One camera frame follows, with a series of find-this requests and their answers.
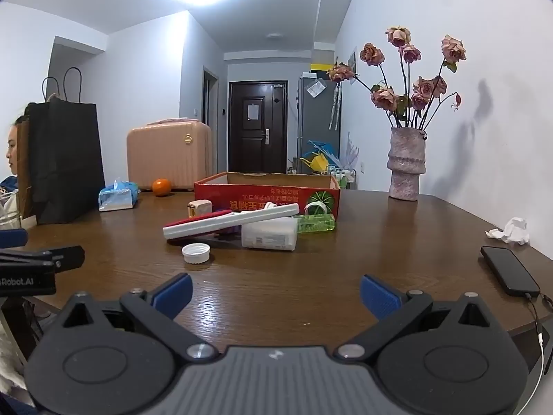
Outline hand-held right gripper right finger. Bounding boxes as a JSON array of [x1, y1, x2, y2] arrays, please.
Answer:
[[334, 274, 494, 360]]

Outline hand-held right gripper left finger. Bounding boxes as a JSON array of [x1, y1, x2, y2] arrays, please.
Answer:
[[62, 273, 218, 361]]

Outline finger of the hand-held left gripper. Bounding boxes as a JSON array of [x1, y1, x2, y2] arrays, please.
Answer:
[[0, 246, 86, 274], [0, 229, 29, 249]]

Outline white ribbed bottle cap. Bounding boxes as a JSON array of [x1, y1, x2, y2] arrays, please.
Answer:
[[182, 243, 212, 264]]

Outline white plastic box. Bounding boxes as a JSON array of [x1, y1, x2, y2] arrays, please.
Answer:
[[241, 217, 299, 251]]

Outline red cardboard box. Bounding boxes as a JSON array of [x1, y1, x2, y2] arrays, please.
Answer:
[[194, 172, 341, 221]]

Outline clear container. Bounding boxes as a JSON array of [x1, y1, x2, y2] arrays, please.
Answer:
[[0, 190, 22, 231]]

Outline long maroon case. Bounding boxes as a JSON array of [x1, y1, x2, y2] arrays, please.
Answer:
[[166, 210, 234, 229]]

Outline person's face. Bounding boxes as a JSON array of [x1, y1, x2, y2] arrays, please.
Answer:
[[0, 114, 27, 200]]

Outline black paper bag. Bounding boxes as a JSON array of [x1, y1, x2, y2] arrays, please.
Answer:
[[26, 68, 106, 225]]

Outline blue tissue pack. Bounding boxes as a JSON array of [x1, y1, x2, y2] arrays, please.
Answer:
[[99, 179, 140, 212]]

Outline green transparent bottle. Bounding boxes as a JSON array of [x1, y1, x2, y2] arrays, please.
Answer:
[[297, 214, 336, 234]]

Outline storage cart with bottles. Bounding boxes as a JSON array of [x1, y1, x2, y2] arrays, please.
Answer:
[[326, 164, 357, 190]]

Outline black smartphone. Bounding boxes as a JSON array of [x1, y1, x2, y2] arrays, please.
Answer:
[[480, 246, 542, 298]]

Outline pink textured vase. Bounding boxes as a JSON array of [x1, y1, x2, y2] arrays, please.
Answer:
[[387, 127, 428, 202]]

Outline pink suitcase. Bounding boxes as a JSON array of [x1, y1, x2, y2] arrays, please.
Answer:
[[126, 118, 213, 192]]

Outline yellow watering can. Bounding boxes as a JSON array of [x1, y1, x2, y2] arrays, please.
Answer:
[[300, 153, 331, 173]]

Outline crumpled white tissue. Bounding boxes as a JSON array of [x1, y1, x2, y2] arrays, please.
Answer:
[[486, 217, 530, 245]]

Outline blue plastic item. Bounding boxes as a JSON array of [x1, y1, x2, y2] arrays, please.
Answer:
[[308, 139, 340, 165]]

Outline dark brown entrance door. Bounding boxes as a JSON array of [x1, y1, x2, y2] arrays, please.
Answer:
[[228, 80, 288, 174]]

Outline grey refrigerator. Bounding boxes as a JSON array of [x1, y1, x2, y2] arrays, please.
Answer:
[[297, 75, 342, 174]]

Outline hanging folded umbrella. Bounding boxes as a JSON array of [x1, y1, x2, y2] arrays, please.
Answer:
[[329, 82, 342, 131]]

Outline side room door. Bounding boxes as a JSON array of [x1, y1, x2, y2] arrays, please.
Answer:
[[203, 67, 220, 127]]

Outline dried pink roses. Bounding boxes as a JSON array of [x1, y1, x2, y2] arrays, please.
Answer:
[[328, 26, 467, 130]]

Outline white charging cable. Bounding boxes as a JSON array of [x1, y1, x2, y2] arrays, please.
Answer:
[[512, 292, 553, 415]]

